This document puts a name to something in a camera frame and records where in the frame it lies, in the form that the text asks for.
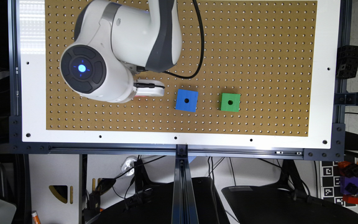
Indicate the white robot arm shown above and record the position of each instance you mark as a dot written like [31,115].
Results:
[114,42]

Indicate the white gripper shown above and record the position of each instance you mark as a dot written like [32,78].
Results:
[152,88]

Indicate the green cube with hole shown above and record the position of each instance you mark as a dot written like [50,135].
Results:
[230,102]

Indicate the black and white marker board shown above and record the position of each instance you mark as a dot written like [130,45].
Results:
[330,183]

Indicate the black cube stack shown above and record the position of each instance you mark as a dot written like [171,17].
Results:
[347,62]

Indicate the brown perforated pegboard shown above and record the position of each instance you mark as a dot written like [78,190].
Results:
[262,50]

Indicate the blue cube with hole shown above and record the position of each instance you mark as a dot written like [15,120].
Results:
[186,100]

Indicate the pile of coloured cubes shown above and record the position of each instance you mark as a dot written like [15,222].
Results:
[348,182]

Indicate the aluminium table frame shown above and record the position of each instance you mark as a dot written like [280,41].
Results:
[28,133]

